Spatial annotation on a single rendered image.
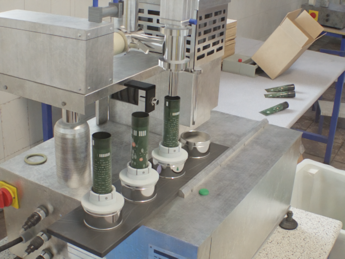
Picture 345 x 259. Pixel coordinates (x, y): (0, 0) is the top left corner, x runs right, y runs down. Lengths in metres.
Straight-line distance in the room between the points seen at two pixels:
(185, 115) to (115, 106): 0.21
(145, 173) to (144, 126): 0.09
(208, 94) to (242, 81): 1.37
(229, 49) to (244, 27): 2.46
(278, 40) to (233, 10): 2.39
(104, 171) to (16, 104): 1.98
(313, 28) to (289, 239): 1.70
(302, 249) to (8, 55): 0.86
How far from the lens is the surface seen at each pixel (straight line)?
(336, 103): 3.45
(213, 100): 1.29
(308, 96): 2.51
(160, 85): 1.18
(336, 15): 5.26
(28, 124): 2.87
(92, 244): 0.82
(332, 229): 1.46
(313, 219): 1.48
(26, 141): 2.89
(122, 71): 1.03
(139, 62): 1.10
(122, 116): 1.28
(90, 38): 0.88
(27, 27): 0.96
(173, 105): 0.96
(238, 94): 2.41
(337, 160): 3.71
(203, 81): 1.21
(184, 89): 1.15
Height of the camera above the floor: 1.52
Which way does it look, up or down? 22 degrees down
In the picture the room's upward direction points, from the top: 3 degrees clockwise
